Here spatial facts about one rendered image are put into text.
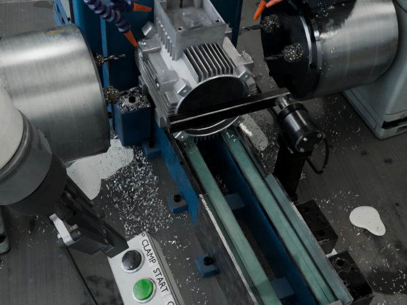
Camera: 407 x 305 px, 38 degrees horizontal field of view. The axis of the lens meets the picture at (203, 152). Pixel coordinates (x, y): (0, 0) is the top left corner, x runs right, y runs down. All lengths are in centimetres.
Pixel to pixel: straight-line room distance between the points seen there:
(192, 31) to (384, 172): 57
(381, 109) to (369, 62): 20
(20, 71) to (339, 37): 60
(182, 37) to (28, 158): 58
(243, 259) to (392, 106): 55
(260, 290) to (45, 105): 47
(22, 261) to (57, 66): 40
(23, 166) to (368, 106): 103
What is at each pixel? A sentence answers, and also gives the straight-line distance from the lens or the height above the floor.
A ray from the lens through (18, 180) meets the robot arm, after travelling 59.
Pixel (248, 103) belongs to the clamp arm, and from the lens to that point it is 115.
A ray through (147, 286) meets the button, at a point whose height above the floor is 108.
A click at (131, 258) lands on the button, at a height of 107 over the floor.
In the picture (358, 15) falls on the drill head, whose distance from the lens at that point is 123.
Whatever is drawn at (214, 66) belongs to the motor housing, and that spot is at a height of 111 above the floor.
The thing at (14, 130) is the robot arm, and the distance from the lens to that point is 57.
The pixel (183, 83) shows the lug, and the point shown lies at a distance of 108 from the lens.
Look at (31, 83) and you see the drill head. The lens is 102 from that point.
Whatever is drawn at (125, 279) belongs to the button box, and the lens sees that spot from 87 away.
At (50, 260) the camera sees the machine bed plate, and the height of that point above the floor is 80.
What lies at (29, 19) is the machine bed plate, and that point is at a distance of 174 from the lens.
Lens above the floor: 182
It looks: 49 degrees down
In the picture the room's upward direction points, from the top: 6 degrees clockwise
